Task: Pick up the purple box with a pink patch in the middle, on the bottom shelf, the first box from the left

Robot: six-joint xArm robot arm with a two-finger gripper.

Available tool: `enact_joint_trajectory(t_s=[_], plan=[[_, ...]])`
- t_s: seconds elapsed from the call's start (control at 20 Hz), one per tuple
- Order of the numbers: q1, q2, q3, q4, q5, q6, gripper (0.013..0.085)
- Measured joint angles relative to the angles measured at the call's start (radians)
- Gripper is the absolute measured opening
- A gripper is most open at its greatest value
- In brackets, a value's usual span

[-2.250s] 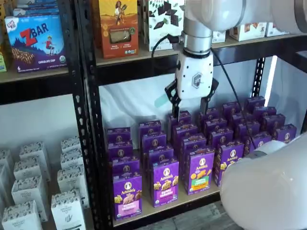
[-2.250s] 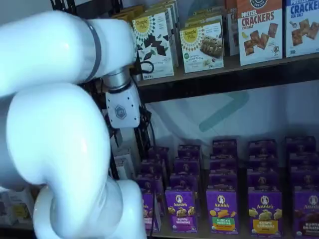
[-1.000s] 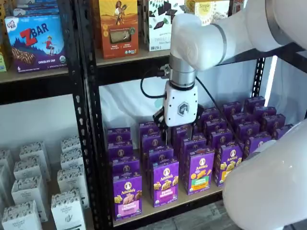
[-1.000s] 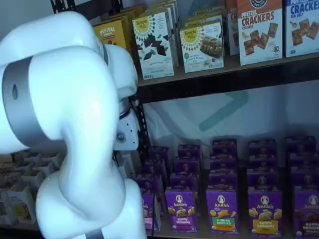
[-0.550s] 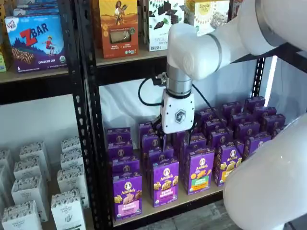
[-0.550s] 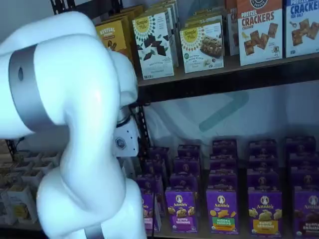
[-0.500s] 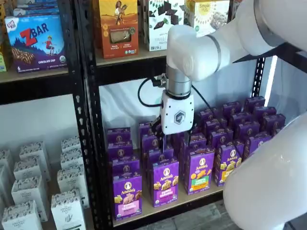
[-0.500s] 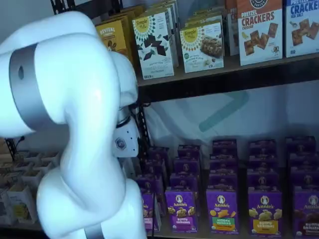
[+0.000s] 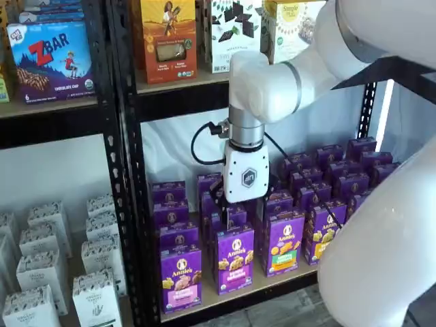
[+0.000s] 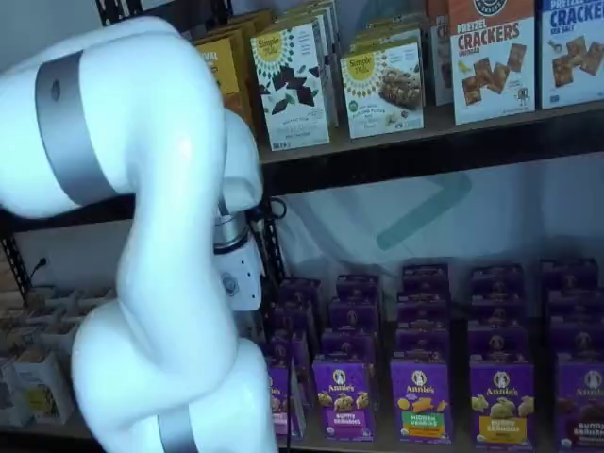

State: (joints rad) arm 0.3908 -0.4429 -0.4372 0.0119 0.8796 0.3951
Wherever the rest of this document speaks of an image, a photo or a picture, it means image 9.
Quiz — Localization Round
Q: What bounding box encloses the looped black gripper cable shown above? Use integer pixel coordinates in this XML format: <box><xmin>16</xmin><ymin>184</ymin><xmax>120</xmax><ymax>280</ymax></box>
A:
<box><xmin>190</xmin><ymin>121</ymin><xmax>230</xmax><ymax>167</ymax></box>

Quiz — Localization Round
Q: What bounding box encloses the white backdrop sheet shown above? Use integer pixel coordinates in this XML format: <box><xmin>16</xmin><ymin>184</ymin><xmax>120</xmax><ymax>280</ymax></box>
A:
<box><xmin>141</xmin><ymin>80</ymin><xmax>396</xmax><ymax>219</ymax></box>

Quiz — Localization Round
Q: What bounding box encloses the orange snack box with woman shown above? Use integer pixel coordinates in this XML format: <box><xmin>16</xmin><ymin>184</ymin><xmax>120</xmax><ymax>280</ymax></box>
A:
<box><xmin>140</xmin><ymin>0</ymin><xmax>199</xmax><ymax>85</ymax></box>

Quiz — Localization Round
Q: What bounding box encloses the purple Annie's snack box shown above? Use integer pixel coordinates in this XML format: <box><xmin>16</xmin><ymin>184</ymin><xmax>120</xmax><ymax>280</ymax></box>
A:
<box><xmin>280</xmin><ymin>153</ymin><xmax>313</xmax><ymax>172</ymax></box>
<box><xmin>324</xmin><ymin>159</ymin><xmax>359</xmax><ymax>178</ymax></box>
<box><xmin>360</xmin><ymin>151</ymin><xmax>394</xmax><ymax>169</ymax></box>
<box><xmin>197</xmin><ymin>173</ymin><xmax>223</xmax><ymax>197</ymax></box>
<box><xmin>151</xmin><ymin>181</ymin><xmax>187</xmax><ymax>205</ymax></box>
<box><xmin>345</xmin><ymin>136</ymin><xmax>377</xmax><ymax>155</ymax></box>
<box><xmin>159</xmin><ymin>221</ymin><xmax>200</xmax><ymax>250</ymax></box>
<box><xmin>371</xmin><ymin>163</ymin><xmax>401</xmax><ymax>189</ymax></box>
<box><xmin>332</xmin><ymin>172</ymin><xmax>371</xmax><ymax>199</ymax></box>
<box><xmin>295</xmin><ymin>181</ymin><xmax>333</xmax><ymax>211</ymax></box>
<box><xmin>262</xmin><ymin>189</ymin><xmax>295</xmax><ymax>216</ymax></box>
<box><xmin>200</xmin><ymin>190</ymin><xmax>226</xmax><ymax>236</ymax></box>
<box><xmin>153</xmin><ymin>200</ymin><xmax>190</xmax><ymax>226</ymax></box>
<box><xmin>209</xmin><ymin>205</ymin><xmax>248</xmax><ymax>236</ymax></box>
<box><xmin>289</xmin><ymin>166</ymin><xmax>324</xmax><ymax>187</ymax></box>
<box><xmin>314</xmin><ymin>144</ymin><xmax>345</xmax><ymax>165</ymax></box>

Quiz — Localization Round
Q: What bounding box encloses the Simple Mills beige bar box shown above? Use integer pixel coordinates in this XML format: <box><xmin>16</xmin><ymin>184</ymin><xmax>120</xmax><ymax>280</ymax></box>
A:
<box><xmin>260</xmin><ymin>0</ymin><xmax>328</xmax><ymax>66</ymax></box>

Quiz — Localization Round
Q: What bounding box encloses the white organic pantry box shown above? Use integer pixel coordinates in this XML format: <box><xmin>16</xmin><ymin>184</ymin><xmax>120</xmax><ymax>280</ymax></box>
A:
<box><xmin>72</xmin><ymin>268</ymin><xmax>123</xmax><ymax>327</ymax></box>
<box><xmin>81</xmin><ymin>234</ymin><xmax>127</xmax><ymax>296</ymax></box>
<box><xmin>27</xmin><ymin>200</ymin><xmax>74</xmax><ymax>258</ymax></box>
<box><xmin>86</xmin><ymin>193</ymin><xmax>117</xmax><ymax>219</ymax></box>
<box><xmin>18</xmin><ymin>222</ymin><xmax>66</xmax><ymax>260</ymax></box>
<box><xmin>16</xmin><ymin>249</ymin><xmax>69</xmax><ymax>316</ymax></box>
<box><xmin>2</xmin><ymin>285</ymin><xmax>63</xmax><ymax>327</ymax></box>
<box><xmin>84</xmin><ymin>211</ymin><xmax>121</xmax><ymax>245</ymax></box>

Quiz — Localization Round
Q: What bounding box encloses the purple Annie's box magenta patch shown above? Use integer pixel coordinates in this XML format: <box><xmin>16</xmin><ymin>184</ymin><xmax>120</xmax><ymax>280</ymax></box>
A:
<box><xmin>211</xmin><ymin>228</ymin><xmax>256</xmax><ymax>296</ymax></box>

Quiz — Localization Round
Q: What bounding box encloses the yellow Bobo's box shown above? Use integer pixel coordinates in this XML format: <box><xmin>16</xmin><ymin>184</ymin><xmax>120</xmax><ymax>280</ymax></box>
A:
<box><xmin>0</xmin><ymin>0</ymin><xmax>11</xmax><ymax>104</ymax></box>

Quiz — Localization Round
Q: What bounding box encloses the Simple Mills chocolate box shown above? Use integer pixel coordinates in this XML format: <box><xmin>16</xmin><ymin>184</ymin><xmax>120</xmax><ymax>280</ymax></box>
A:
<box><xmin>204</xmin><ymin>0</ymin><xmax>214</xmax><ymax>65</ymax></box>
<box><xmin>211</xmin><ymin>0</ymin><xmax>265</xmax><ymax>74</ymax></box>

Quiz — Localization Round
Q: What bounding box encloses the blue Z Bar box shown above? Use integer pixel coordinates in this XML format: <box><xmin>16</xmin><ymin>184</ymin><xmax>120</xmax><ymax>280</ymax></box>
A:
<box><xmin>18</xmin><ymin>9</ymin><xmax>84</xmax><ymax>25</ymax></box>
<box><xmin>6</xmin><ymin>21</ymin><xmax>97</xmax><ymax>105</ymax></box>

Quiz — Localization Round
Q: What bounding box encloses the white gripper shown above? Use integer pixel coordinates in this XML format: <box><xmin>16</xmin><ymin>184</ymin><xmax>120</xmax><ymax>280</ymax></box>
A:
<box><xmin>208</xmin><ymin>139</ymin><xmax>276</xmax><ymax>233</ymax></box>

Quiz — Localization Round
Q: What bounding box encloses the purple Annie's box pink patch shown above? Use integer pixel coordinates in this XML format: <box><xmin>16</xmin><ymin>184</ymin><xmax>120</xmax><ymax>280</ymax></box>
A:
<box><xmin>159</xmin><ymin>247</ymin><xmax>203</xmax><ymax>305</ymax></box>

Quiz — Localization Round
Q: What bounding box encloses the purple Annie's box green patch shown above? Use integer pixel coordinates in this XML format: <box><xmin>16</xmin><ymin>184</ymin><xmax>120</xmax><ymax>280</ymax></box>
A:
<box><xmin>263</xmin><ymin>210</ymin><xmax>307</xmax><ymax>278</ymax></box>

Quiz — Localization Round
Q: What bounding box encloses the thin black camera cable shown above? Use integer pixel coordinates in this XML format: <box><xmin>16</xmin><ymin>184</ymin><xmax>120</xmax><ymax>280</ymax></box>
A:
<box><xmin>264</xmin><ymin>132</ymin><xmax>345</xmax><ymax>230</ymax></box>

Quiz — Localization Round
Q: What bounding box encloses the purple Annie's box yellow patch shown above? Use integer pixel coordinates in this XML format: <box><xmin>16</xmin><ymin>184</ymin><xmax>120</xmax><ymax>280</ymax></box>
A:
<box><xmin>305</xmin><ymin>203</ymin><xmax>349</xmax><ymax>266</ymax></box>

